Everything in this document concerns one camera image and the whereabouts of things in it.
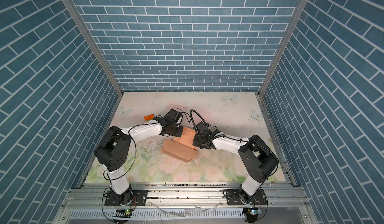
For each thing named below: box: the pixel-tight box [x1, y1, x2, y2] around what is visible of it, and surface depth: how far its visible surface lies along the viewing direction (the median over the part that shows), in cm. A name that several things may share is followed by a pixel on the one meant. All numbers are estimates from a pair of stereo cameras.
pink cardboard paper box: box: [161, 126, 198, 163], surface depth 91 cm
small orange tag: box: [144, 114, 155, 121], surface depth 107 cm
